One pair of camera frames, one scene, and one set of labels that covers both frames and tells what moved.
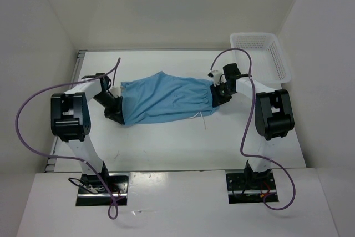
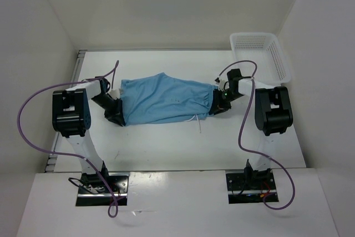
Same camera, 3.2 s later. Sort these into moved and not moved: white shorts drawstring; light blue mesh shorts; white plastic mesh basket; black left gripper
Moved: white shorts drawstring
Not moved: white plastic mesh basket; black left gripper; light blue mesh shorts
